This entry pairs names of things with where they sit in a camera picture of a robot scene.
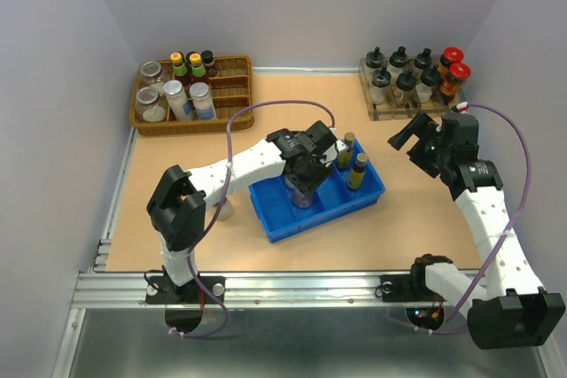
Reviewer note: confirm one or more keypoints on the black top cruet back right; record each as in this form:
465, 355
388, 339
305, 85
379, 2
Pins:
422, 60

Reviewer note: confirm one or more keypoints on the yellow label bottle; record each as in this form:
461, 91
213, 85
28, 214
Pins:
343, 160
357, 172

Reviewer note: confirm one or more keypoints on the clear glass jar back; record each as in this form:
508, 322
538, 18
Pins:
154, 74

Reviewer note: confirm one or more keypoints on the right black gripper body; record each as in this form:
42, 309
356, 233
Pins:
428, 153

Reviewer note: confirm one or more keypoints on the dark sauce bottle black cap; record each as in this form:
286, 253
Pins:
209, 63

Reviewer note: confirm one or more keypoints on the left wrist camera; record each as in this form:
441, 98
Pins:
338, 149

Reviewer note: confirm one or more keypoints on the black top cruet back middle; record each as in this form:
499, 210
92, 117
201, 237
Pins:
397, 61

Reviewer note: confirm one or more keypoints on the black top cruet front left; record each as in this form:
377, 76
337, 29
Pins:
380, 82

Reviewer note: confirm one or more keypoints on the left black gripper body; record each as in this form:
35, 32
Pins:
308, 179

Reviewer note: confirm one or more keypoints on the clear acrylic cruet rack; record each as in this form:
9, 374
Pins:
381, 104

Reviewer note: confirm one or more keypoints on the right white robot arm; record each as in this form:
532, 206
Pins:
505, 305

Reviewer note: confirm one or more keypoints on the red lid jar back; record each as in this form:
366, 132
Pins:
449, 56

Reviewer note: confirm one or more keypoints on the blue divided plastic bin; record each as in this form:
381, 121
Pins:
281, 218

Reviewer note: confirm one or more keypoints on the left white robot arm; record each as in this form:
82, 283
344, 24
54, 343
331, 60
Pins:
178, 206

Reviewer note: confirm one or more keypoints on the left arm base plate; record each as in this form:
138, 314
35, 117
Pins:
161, 291

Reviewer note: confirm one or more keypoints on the clear glass jar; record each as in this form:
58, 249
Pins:
150, 105
154, 74

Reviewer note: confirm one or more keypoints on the red lid jar front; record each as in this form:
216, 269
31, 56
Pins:
457, 74

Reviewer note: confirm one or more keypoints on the pink lid spice jar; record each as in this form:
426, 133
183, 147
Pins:
301, 200

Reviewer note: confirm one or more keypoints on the tall jar white contents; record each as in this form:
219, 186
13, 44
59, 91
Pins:
178, 101

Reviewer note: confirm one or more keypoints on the black top cruet front right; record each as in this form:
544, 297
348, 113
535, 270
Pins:
429, 79

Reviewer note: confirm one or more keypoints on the aluminium frame rail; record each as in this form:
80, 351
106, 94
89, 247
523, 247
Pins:
259, 290

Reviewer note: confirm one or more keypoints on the silver lid grinder jar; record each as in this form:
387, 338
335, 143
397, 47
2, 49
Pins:
226, 211

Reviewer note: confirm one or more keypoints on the red lid jar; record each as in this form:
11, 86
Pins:
449, 56
457, 74

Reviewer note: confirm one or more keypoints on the tall jar blue label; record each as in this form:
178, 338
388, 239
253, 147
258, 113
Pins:
201, 97

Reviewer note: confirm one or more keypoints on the green label sauce bottle right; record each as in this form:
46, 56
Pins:
197, 68

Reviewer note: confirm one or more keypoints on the black cruet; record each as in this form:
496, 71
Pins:
397, 61
422, 60
380, 82
374, 59
404, 85
429, 79

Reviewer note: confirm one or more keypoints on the black top cruet back left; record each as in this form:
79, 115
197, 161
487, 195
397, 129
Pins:
374, 59

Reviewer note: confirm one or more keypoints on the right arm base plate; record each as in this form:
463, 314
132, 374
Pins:
404, 288

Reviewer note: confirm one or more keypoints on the green lid spice jar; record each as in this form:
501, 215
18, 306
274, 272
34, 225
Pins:
289, 184

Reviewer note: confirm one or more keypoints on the clear glass jar front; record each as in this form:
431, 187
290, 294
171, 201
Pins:
150, 105

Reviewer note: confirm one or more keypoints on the black top cruet front middle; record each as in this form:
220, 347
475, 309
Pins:
404, 85

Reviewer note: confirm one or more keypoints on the wicker divided basket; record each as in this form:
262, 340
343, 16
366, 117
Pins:
231, 93

